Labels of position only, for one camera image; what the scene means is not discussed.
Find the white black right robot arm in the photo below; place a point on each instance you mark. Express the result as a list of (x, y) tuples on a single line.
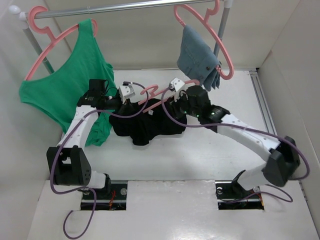
[(278, 153)]

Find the black t shirt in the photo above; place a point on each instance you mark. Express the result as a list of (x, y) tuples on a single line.
[(145, 126)]

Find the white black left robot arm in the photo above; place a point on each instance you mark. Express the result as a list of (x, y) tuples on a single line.
[(67, 161)]

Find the blue denim shorts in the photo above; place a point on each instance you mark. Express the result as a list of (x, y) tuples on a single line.
[(197, 61)]

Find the pink hanger with jeans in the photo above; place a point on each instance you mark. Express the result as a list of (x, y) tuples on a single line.
[(204, 20)]

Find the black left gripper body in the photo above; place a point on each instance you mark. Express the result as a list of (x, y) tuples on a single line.
[(115, 103)]

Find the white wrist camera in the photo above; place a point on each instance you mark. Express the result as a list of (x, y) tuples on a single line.
[(126, 91), (177, 85)]

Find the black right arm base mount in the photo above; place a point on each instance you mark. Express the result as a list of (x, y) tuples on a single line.
[(232, 196)]

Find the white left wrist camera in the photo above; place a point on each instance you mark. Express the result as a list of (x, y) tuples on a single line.
[(126, 91)]

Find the pink plastic hanger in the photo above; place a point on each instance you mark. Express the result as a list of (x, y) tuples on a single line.
[(153, 90)]

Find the green tank top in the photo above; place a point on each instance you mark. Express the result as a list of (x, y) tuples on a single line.
[(57, 94)]

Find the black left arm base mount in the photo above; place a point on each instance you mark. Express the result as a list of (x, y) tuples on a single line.
[(114, 200)]

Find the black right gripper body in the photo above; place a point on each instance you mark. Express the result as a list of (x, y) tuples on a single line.
[(180, 106)]

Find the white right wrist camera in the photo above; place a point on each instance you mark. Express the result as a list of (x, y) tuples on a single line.
[(177, 85)]

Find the metal clothes rack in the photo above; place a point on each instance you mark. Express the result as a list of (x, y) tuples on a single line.
[(40, 12)]

